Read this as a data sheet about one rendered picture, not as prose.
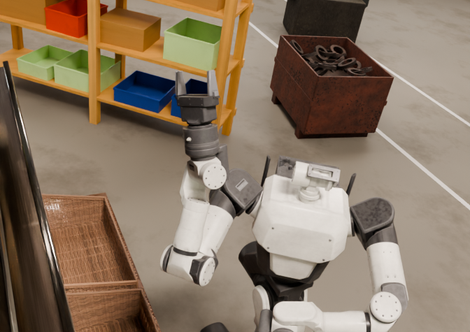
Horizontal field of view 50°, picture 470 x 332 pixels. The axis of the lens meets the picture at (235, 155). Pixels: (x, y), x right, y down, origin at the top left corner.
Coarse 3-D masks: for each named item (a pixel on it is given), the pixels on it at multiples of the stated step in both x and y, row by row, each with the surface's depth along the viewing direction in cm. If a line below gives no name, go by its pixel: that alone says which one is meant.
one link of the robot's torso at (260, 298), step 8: (256, 288) 168; (256, 296) 168; (264, 296) 165; (304, 296) 171; (256, 304) 169; (264, 304) 165; (256, 312) 170; (256, 320) 173; (256, 328) 180; (304, 328) 175
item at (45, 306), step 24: (0, 72) 181; (0, 96) 167; (0, 120) 156; (0, 144) 146; (0, 168) 137; (24, 168) 137; (0, 192) 129; (24, 192) 129; (24, 216) 122; (24, 240) 116; (24, 264) 110; (24, 288) 105; (48, 288) 105; (24, 312) 101; (48, 312) 101
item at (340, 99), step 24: (288, 48) 462; (312, 48) 496; (336, 48) 498; (360, 48) 480; (288, 72) 464; (312, 72) 419; (336, 72) 472; (360, 72) 441; (384, 72) 443; (288, 96) 466; (312, 96) 420; (336, 96) 426; (360, 96) 433; (384, 96) 440; (312, 120) 433; (336, 120) 441; (360, 120) 448
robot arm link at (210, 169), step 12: (216, 144) 127; (192, 156) 126; (204, 156) 126; (216, 156) 131; (192, 168) 129; (204, 168) 125; (216, 168) 125; (228, 168) 132; (204, 180) 124; (216, 180) 126
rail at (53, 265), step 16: (16, 96) 163; (16, 112) 156; (32, 160) 137; (32, 176) 131; (32, 192) 126; (48, 224) 119; (48, 240) 113; (48, 256) 110; (64, 304) 100; (64, 320) 97
